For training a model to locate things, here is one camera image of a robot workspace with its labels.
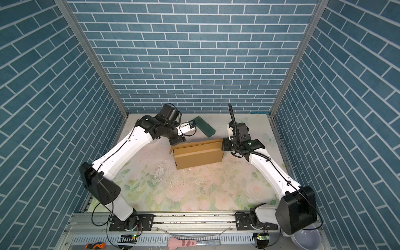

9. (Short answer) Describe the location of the pink handled knife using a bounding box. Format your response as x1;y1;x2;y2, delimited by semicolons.
167;238;220;250

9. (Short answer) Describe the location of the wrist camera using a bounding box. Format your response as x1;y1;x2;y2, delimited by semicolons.
227;124;234;140
178;121;197;136

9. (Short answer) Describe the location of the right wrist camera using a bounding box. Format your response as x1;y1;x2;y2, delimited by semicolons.
227;124;234;140

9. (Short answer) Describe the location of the brown cardboard box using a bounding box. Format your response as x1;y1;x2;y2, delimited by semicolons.
169;139;224;170

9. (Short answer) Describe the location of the orange black screwdriver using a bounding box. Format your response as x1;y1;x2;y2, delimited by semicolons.
85;242;105;250

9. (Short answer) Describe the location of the dark green flat block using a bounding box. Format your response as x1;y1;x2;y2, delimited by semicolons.
193;116;216;137

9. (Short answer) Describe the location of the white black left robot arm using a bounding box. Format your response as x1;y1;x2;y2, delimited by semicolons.
79;103;196;231

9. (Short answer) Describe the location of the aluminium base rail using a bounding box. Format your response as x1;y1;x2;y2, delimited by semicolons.
56;210;329;250

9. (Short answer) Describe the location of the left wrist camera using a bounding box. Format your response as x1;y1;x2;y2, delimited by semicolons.
178;121;197;136

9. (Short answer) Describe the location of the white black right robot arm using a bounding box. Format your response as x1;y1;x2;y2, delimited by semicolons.
222;121;318;235

